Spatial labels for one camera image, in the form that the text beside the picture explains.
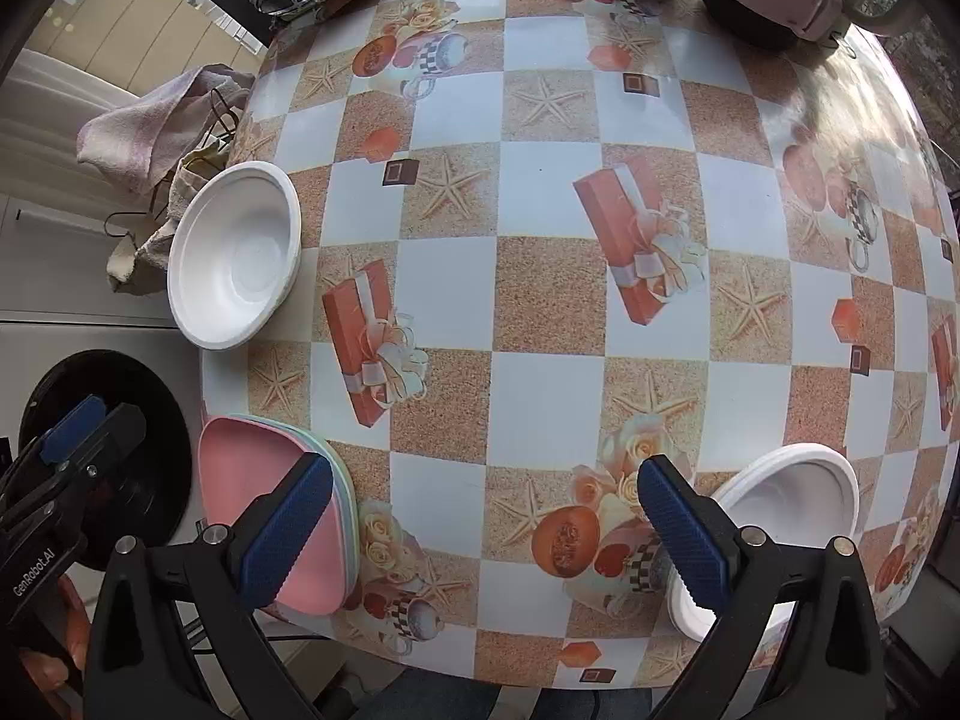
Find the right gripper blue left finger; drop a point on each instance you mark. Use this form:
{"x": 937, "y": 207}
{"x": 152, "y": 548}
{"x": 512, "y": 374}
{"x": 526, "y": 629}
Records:
{"x": 275, "y": 526}

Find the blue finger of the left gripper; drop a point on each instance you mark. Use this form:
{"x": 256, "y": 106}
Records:
{"x": 121, "y": 432}
{"x": 69, "y": 433}

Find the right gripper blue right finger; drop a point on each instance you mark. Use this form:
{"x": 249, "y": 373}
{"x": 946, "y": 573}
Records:
{"x": 694, "y": 530}

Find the blue square plate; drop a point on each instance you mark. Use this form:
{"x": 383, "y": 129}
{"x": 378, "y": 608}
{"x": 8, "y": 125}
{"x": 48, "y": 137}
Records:
{"x": 347, "y": 504}

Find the pink square plate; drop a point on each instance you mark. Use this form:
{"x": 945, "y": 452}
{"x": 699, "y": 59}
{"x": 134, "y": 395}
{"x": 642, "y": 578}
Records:
{"x": 242, "y": 457}

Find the washing machine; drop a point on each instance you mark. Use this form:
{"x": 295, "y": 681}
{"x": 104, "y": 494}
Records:
{"x": 153, "y": 495}

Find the beige cloth bag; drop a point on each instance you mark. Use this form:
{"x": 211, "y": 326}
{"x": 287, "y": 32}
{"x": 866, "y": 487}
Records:
{"x": 138, "y": 264}

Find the small white foam bowl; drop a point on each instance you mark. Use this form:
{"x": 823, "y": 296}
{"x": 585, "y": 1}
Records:
{"x": 235, "y": 255}

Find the pink cloth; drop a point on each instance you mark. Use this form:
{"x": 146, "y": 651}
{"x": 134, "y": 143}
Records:
{"x": 136, "y": 145}

